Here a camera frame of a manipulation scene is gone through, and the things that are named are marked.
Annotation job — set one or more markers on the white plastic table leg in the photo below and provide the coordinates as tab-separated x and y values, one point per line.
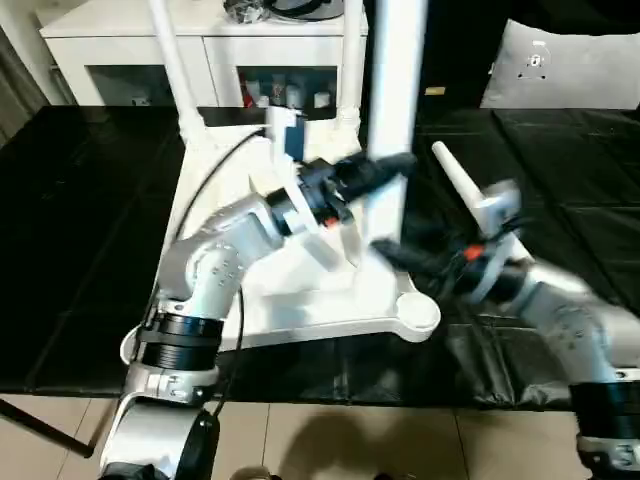
460	180
395	80
350	60
175	60

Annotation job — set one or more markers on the white plastic table top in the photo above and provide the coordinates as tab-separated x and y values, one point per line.
300	290

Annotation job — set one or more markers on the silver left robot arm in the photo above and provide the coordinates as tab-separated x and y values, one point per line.
220	260

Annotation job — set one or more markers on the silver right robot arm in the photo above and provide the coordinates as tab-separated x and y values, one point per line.
570	320

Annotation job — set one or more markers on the black cabinet with yellow label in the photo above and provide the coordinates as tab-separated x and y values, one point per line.
455	50

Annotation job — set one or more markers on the grey cushion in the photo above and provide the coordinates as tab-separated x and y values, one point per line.
570	65

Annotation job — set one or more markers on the black table mat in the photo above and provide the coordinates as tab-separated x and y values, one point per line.
70	220

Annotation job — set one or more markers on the white glass-door cabinet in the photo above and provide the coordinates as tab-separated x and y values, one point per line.
100	50

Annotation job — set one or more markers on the grey curtain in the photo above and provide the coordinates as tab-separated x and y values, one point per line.
15	70

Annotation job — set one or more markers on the black table frame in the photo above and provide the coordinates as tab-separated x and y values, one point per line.
45	428

